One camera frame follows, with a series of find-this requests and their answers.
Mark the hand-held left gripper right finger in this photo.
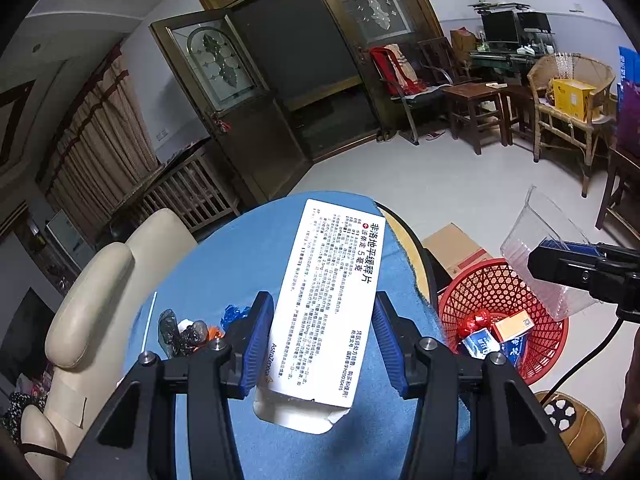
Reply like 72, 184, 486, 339
371, 291, 586, 480

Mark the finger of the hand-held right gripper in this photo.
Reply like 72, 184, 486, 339
539, 239, 640, 263
527, 248, 640, 306

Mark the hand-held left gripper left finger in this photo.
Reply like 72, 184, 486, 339
62, 291, 276, 480

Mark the blue plastic bag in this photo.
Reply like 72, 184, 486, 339
220, 302, 253, 333

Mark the clear plastic tray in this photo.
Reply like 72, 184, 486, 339
500, 185, 601, 322

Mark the black plastic bag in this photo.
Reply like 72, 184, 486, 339
159, 309, 210, 358

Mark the red plastic mesh basket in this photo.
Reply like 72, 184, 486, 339
437, 257, 571, 395

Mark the orange white medicine box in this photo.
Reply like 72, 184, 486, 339
252, 199, 386, 436

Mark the red yellow medicine box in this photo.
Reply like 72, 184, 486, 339
491, 310, 535, 343

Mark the blue box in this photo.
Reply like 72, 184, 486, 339
461, 329, 501, 360

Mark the red wrapper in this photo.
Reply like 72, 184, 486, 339
456, 309, 493, 341

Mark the blue foil packet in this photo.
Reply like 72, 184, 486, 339
497, 335, 531, 368

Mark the person's right forearm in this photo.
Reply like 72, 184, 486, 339
620, 327, 640, 433

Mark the dark wooden chair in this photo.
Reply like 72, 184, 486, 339
595, 145, 640, 253

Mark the blue tablecloth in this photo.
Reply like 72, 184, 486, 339
117, 191, 473, 480

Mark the thin white stick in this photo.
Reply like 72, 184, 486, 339
141, 291, 158, 356

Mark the round wooden table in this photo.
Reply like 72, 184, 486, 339
375, 202, 451, 311

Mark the brown cardboard box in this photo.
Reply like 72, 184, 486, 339
421, 222, 493, 281

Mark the purple bag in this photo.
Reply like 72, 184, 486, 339
615, 80, 640, 156

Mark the yellow cardboard box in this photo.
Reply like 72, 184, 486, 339
549, 77, 598, 122

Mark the dark wooden stool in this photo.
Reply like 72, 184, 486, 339
497, 84, 538, 146
442, 82, 511, 156

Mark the cream leather sofa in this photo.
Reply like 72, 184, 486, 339
20, 208, 198, 471

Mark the wooden baby crib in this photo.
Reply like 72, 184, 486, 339
127, 142, 241, 233

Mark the round wicker stool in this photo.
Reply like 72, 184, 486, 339
535, 391, 608, 473

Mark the wicker armchair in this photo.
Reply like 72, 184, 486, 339
527, 54, 618, 198

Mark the wooden stained glass door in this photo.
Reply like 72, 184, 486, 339
150, 9, 313, 203
310, 0, 448, 136

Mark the glass computer desk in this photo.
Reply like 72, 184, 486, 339
467, 0, 558, 83

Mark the white standing air conditioner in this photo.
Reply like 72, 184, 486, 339
46, 208, 96, 256

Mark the black electronic device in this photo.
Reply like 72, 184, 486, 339
517, 11, 556, 36

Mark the black computer monitor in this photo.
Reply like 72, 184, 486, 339
480, 10, 521, 51

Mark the brown paper bag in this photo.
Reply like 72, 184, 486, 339
450, 29, 478, 58

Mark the dark wooden armchair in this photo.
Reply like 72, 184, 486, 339
417, 36, 473, 86

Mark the black television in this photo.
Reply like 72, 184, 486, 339
0, 287, 56, 386

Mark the wooden display cabinet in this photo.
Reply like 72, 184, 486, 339
12, 215, 76, 296

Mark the floral patterned cloth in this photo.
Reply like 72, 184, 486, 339
0, 390, 48, 441

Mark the beige striped curtain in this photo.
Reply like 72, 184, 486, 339
37, 42, 163, 233

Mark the red beige scarf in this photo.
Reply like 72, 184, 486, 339
369, 44, 426, 98

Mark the black cable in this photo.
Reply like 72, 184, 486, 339
22, 442, 73, 463
540, 305, 636, 403

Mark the metal frame chair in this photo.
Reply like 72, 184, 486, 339
372, 47, 483, 146

